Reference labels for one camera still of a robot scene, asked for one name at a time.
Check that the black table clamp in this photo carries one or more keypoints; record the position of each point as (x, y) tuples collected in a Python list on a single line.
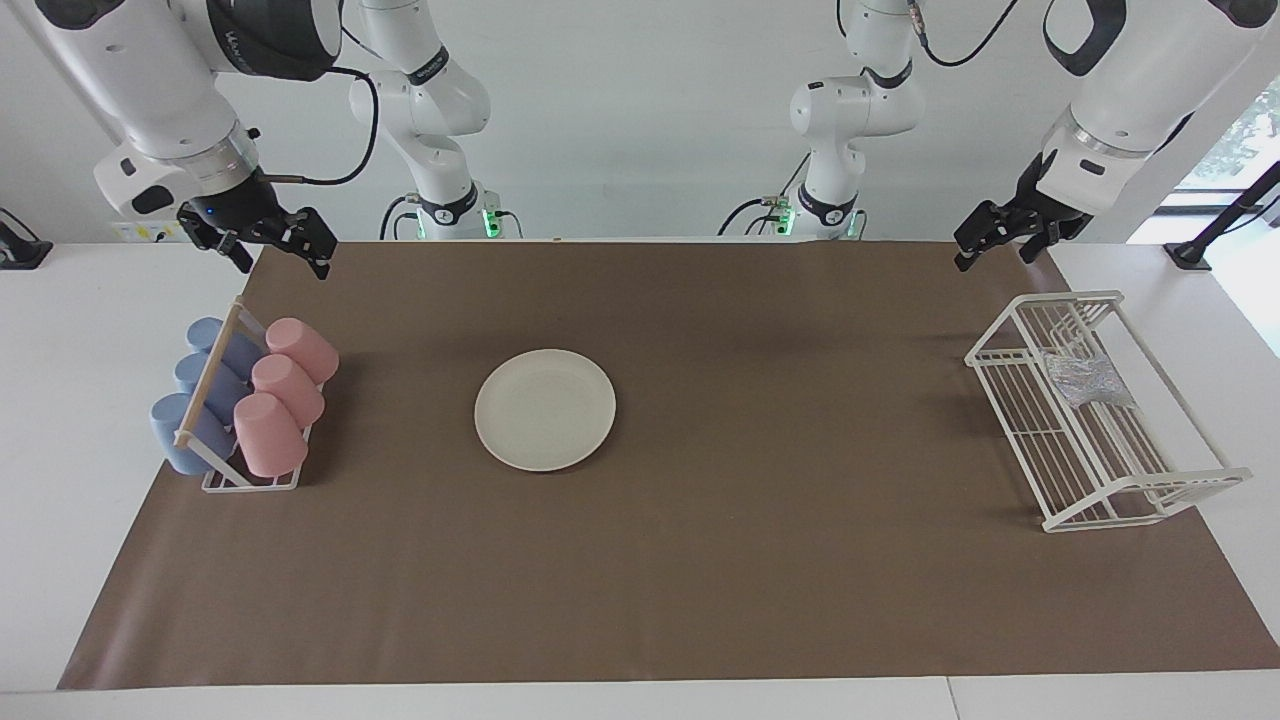
[(20, 250)]

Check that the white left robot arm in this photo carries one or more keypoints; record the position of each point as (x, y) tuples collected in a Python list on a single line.
[(1130, 90)]

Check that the cream round plate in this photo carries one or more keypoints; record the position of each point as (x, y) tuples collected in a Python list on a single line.
[(545, 410)]

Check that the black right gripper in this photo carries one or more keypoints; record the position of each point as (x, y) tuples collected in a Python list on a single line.
[(240, 215)]

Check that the blue plastic cup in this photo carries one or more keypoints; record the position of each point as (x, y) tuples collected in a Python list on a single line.
[(170, 430), (240, 352), (225, 392)]

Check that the window with greenery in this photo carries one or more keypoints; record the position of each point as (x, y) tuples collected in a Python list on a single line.
[(1250, 140)]

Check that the brown table mat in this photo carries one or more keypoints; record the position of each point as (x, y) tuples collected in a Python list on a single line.
[(700, 580)]

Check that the black clamp stand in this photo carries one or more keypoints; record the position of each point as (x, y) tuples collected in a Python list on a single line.
[(1190, 252)]

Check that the pink plastic cup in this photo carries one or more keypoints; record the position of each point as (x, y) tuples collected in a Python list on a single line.
[(288, 388), (268, 435), (303, 348)]

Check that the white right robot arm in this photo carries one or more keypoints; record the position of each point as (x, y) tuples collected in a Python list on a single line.
[(150, 90)]

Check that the white wall socket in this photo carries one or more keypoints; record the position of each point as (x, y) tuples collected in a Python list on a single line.
[(150, 232)]

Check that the cup rack with wooden bar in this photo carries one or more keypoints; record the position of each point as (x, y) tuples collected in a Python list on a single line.
[(211, 367)]

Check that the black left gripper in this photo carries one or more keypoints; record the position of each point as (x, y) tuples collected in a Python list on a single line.
[(1048, 205)]

